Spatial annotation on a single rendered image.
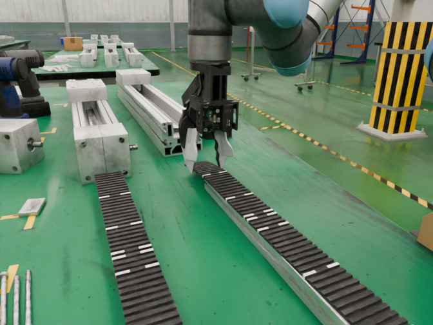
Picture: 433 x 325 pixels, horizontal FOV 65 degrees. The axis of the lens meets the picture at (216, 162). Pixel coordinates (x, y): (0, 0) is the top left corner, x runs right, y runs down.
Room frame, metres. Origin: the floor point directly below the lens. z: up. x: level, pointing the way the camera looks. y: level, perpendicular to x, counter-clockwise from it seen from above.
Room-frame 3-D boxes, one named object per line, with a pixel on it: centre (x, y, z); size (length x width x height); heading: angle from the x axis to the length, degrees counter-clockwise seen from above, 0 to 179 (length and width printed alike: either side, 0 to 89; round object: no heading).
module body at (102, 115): (1.09, 0.41, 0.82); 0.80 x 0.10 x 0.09; 23
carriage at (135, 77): (1.39, 0.33, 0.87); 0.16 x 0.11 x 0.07; 23
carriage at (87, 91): (1.09, 0.41, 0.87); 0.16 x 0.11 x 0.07; 23
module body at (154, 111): (1.16, 0.24, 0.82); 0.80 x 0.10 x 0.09; 23
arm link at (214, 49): (0.62, 0.01, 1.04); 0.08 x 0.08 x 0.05
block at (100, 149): (0.68, 0.23, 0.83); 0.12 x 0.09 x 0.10; 113
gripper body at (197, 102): (0.61, 0.01, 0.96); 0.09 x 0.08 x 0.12; 22
